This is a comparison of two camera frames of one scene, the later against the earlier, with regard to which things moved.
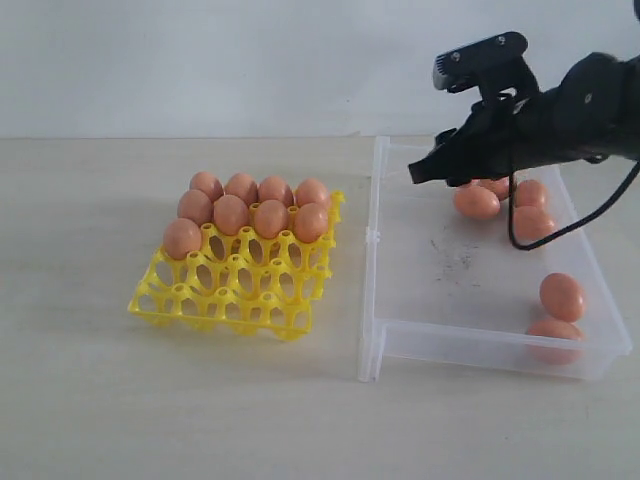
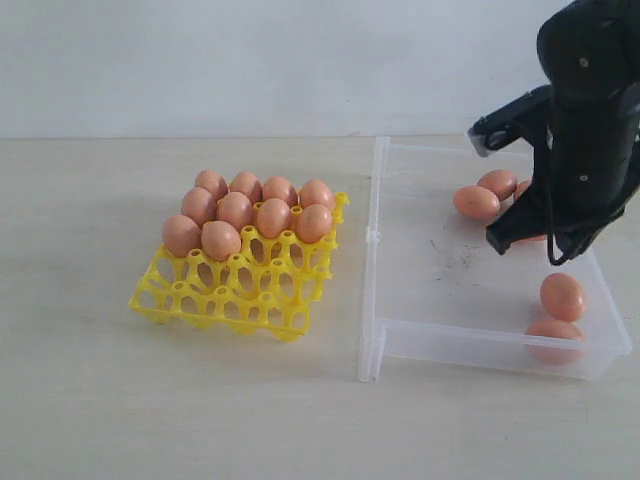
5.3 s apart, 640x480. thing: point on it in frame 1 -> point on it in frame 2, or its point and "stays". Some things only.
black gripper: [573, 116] -> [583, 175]
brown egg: [271, 218] stays
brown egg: [196, 206] stays
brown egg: [476, 202] stays
